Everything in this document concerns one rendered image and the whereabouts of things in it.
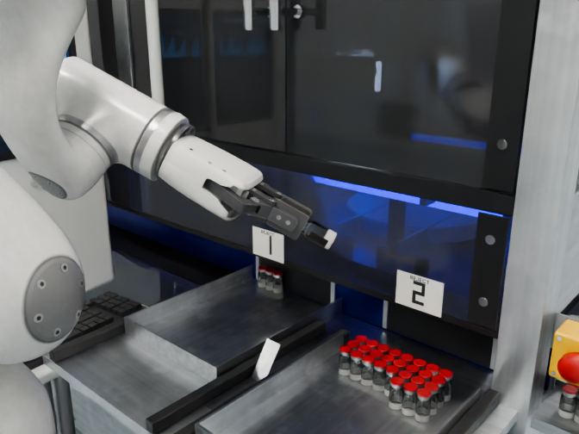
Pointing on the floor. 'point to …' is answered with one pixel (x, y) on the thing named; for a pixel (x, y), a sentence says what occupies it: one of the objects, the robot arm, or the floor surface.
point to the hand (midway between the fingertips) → (289, 217)
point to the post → (540, 213)
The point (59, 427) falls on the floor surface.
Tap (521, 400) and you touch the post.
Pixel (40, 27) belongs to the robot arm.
